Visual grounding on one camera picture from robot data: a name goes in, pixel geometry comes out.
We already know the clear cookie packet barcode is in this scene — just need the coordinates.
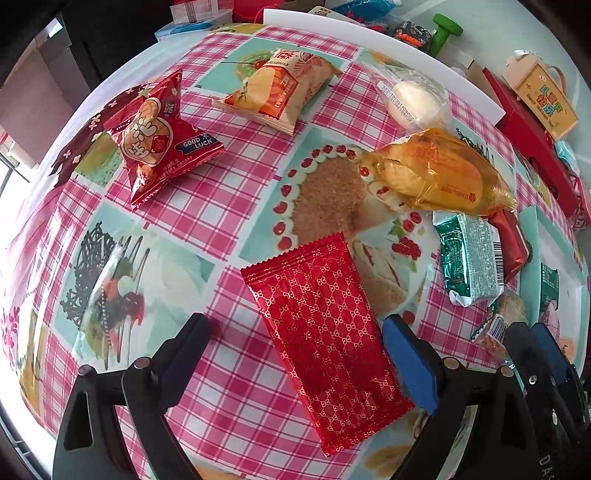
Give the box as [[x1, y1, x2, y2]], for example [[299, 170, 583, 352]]
[[470, 291, 527, 361]]

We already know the dark green snack packet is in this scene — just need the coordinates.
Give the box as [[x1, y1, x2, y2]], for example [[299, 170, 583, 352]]
[[540, 263, 559, 312]]

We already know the small red box packet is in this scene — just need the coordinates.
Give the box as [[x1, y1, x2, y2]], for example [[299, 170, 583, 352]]
[[488, 210, 532, 283]]

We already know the silver green cracker packet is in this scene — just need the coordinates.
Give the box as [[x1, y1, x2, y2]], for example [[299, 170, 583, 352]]
[[433, 211, 505, 307]]

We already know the red patterned foil packet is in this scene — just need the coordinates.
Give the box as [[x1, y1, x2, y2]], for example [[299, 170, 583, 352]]
[[240, 233, 414, 456]]

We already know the orange bread packet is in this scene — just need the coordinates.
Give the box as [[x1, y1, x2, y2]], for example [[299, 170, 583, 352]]
[[362, 128, 518, 217]]

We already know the clear bag white bun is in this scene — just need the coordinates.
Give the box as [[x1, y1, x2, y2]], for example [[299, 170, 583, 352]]
[[369, 65, 453, 133]]

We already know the red good luck snack bag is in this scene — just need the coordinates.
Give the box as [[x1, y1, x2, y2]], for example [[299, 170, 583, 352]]
[[109, 69, 224, 210]]

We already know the orange swiss roll packet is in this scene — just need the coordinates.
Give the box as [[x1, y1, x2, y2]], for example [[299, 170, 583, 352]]
[[212, 48, 342, 136]]

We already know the round orange jelly cup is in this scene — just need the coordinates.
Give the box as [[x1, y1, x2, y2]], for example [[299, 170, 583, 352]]
[[558, 337, 577, 363]]

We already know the pink swiss roll packet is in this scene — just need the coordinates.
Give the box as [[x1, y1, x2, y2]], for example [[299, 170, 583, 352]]
[[539, 300, 561, 341]]

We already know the teal cardboard tray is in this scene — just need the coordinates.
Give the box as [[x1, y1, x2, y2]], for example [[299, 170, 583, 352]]
[[519, 206, 590, 373]]

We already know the pink patterned tin box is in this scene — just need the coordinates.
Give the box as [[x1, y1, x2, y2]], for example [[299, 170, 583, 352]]
[[570, 177, 591, 231]]

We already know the large red gift box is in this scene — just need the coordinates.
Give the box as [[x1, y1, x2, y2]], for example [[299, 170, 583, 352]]
[[483, 68, 578, 219]]

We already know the blue wet wipes pack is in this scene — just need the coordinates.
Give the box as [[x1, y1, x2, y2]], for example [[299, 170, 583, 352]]
[[554, 140, 580, 177]]

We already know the white foam board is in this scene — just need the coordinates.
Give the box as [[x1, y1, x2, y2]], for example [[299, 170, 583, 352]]
[[263, 9, 505, 125]]

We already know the yellow handbag gift box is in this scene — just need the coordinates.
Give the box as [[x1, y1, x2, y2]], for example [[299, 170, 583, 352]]
[[503, 50, 579, 141]]

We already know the pink plaid tablecloth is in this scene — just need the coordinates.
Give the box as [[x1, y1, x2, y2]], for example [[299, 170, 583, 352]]
[[0, 22, 588, 480]]

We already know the green dumbbell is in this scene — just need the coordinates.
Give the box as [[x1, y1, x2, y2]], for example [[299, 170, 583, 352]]
[[429, 14, 464, 57]]

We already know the colourful toy bundle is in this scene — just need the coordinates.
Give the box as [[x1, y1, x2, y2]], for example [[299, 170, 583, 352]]
[[393, 21, 433, 52]]

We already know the blue liquid bottle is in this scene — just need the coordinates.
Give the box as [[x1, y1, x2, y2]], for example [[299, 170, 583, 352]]
[[331, 0, 403, 23]]

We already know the clear plastic box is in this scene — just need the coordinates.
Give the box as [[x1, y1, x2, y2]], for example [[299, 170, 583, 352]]
[[170, 0, 219, 24]]

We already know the blue tissue box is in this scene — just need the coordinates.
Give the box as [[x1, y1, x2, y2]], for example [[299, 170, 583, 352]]
[[154, 10, 232, 41]]

